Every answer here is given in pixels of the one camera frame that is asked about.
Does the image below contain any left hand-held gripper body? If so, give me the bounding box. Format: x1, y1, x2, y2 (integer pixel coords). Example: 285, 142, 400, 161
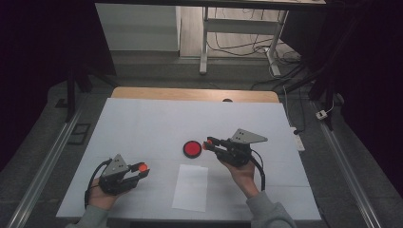
98, 154, 141, 196

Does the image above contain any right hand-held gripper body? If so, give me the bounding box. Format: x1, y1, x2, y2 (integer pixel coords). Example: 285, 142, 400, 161
215, 127, 269, 168

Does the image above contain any round red ink pad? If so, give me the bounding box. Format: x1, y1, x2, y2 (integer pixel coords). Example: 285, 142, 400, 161
182, 140, 203, 160

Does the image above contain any person's left hand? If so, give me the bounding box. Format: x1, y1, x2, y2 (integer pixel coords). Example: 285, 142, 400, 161
87, 179, 123, 211

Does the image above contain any person's right hand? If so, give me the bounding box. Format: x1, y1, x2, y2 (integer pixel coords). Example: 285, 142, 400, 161
221, 158, 260, 199

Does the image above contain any large white table cover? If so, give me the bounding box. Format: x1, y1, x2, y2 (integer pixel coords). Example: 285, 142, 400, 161
56, 97, 322, 221

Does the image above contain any white paper sheet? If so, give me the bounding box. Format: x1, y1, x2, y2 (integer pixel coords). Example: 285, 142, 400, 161
171, 163, 209, 213

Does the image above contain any black floor socket plate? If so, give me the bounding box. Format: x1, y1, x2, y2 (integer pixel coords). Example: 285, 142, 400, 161
67, 123, 92, 146

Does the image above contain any white power strip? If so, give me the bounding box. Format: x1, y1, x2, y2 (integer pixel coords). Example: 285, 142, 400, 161
290, 126, 306, 152

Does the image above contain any black metal stand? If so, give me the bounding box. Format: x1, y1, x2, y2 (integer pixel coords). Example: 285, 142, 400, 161
278, 63, 343, 131
65, 63, 117, 123

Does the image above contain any white cabinet panel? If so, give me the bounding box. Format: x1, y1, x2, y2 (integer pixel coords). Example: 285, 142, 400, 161
94, 3, 182, 52

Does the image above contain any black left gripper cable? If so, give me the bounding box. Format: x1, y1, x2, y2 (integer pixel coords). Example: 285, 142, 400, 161
84, 159, 112, 210

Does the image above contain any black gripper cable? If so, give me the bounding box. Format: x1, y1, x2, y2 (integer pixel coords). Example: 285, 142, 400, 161
84, 159, 112, 210
250, 148, 266, 192

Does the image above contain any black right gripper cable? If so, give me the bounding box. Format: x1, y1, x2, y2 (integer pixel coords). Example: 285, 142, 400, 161
250, 148, 266, 192

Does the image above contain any aluminium rail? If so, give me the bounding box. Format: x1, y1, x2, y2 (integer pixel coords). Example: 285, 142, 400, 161
312, 101, 383, 228
6, 94, 88, 228

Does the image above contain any white power strip cable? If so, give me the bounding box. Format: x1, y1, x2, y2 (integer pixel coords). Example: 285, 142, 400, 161
282, 85, 297, 129

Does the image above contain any tangle of floor cables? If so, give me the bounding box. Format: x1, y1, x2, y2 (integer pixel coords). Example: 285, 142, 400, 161
207, 8, 302, 65

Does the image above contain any white desk frame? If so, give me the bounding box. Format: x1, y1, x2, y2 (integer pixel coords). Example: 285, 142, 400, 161
199, 6, 290, 77

